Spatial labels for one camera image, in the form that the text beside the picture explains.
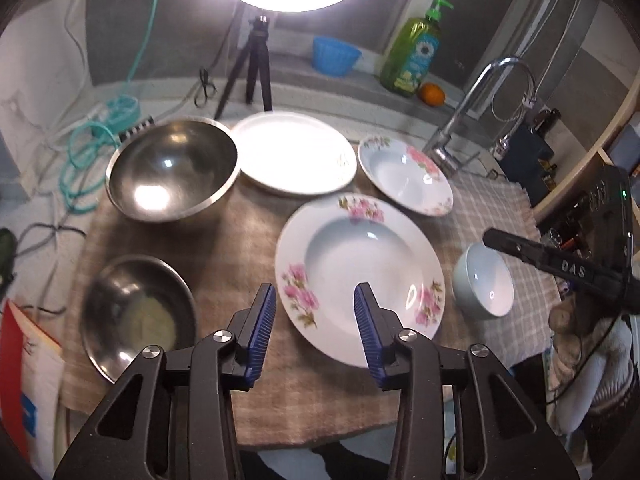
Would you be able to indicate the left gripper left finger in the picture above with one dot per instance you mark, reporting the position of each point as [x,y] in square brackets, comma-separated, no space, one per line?
[251,329]

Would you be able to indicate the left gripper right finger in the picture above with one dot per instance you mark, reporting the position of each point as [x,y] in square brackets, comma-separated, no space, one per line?
[384,340]

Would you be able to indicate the large floral soup plate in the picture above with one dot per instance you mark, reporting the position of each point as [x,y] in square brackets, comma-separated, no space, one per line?
[329,246]

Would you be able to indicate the white plate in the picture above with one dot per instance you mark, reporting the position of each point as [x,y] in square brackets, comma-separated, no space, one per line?
[294,154]

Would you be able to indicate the large steel mixing bowl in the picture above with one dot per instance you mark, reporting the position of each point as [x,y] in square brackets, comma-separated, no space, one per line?
[173,171]

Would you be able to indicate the small floral soup plate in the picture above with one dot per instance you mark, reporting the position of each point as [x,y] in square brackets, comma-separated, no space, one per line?
[405,175]

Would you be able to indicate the gloved right hand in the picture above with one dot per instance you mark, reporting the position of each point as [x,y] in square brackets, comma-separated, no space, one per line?
[590,374]

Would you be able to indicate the light blue ceramic bowl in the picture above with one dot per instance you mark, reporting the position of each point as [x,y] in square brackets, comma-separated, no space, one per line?
[482,284]

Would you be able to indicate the small steel red bowl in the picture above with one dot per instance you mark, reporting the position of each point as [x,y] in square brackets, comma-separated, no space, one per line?
[133,302]

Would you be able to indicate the orange fruit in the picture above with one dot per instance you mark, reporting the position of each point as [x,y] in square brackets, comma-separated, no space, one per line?
[432,95]

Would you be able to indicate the black tripod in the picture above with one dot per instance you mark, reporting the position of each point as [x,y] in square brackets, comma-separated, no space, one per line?
[255,56]

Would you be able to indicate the green dish soap bottle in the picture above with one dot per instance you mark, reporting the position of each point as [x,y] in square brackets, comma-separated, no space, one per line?
[411,56]

